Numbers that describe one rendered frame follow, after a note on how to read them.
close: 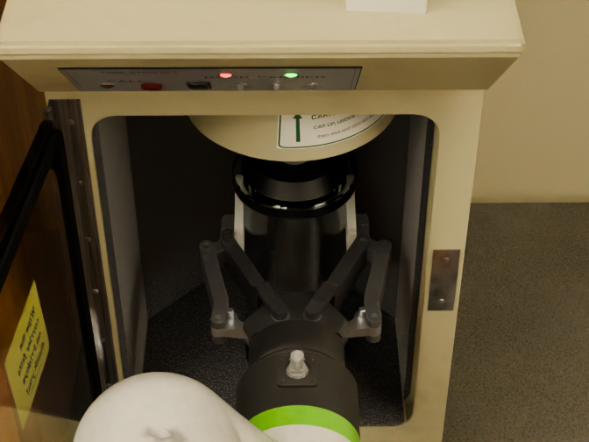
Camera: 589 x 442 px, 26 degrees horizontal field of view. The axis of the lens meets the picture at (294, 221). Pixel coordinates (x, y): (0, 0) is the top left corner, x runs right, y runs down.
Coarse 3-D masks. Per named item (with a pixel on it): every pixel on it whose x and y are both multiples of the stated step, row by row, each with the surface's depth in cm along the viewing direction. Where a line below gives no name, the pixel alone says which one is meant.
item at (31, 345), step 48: (48, 192) 91; (0, 240) 81; (48, 240) 92; (48, 288) 93; (0, 336) 82; (48, 336) 94; (0, 384) 83; (48, 384) 95; (0, 432) 84; (48, 432) 96
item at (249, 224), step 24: (240, 168) 110; (336, 192) 107; (264, 216) 109; (336, 216) 110; (264, 240) 110; (288, 240) 109; (312, 240) 110; (336, 240) 112; (264, 264) 112; (288, 264) 111; (312, 264) 112; (336, 264) 114; (288, 288) 113; (312, 288) 113
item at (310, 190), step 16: (256, 160) 108; (272, 160) 108; (320, 160) 108; (336, 160) 108; (256, 176) 108; (272, 176) 107; (288, 176) 107; (304, 176) 107; (320, 176) 107; (336, 176) 108; (272, 192) 107; (288, 192) 106; (304, 192) 106; (320, 192) 107
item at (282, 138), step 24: (192, 120) 102; (216, 120) 100; (240, 120) 98; (264, 120) 98; (288, 120) 97; (312, 120) 98; (336, 120) 98; (360, 120) 99; (384, 120) 101; (240, 144) 99; (264, 144) 98; (288, 144) 98; (312, 144) 98; (336, 144) 99; (360, 144) 100
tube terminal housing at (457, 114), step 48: (48, 96) 93; (96, 96) 93; (144, 96) 93; (192, 96) 93; (240, 96) 93; (288, 96) 93; (336, 96) 93; (384, 96) 93; (432, 96) 93; (480, 96) 93; (432, 144) 100; (96, 192) 99; (432, 192) 103; (432, 240) 103; (432, 336) 110; (432, 384) 114; (384, 432) 119; (432, 432) 119
